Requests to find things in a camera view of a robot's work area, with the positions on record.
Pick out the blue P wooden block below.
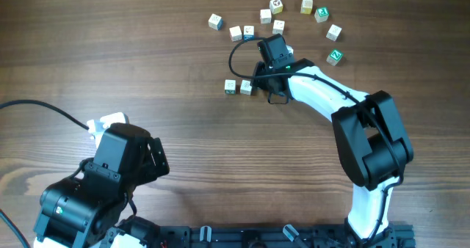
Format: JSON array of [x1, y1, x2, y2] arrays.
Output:
[[326, 24, 342, 41]]

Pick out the red N wooden block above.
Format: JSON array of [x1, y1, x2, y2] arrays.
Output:
[[272, 20, 285, 34]]

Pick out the camera cable black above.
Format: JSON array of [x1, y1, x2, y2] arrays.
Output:
[[1, 99, 90, 131], [228, 37, 405, 245]]

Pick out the blue picture wooden block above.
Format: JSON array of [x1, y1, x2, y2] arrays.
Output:
[[243, 26, 255, 40]]

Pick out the green bottom wooden block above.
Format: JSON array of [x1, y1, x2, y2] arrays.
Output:
[[224, 79, 236, 95]]

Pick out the yellow picture wooden block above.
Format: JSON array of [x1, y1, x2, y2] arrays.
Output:
[[270, 0, 283, 15]]

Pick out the red striped wooden block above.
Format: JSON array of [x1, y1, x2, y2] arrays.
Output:
[[240, 80, 252, 95]]

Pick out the green Z wooden block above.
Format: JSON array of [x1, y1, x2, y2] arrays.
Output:
[[326, 48, 344, 66]]

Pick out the green letter wooden block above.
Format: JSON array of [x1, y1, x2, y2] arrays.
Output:
[[314, 7, 330, 23]]

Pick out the left camera cable black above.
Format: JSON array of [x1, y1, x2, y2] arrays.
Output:
[[1, 99, 90, 131]]

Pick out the yellow plain wooden block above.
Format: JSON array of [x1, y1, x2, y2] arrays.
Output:
[[300, 0, 314, 15]]

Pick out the plain white wooden block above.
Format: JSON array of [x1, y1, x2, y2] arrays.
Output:
[[259, 9, 272, 24]]

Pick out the wooden block with red side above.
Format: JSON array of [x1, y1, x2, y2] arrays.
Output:
[[229, 26, 242, 42]]

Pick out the right camera cable black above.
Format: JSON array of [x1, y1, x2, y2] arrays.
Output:
[[228, 37, 405, 245]]

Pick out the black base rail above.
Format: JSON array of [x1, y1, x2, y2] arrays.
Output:
[[153, 224, 416, 248]]

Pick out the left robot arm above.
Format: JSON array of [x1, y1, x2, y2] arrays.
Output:
[[34, 123, 170, 247]]

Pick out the blue edged far-left block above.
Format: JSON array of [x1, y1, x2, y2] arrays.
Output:
[[208, 14, 223, 30]]

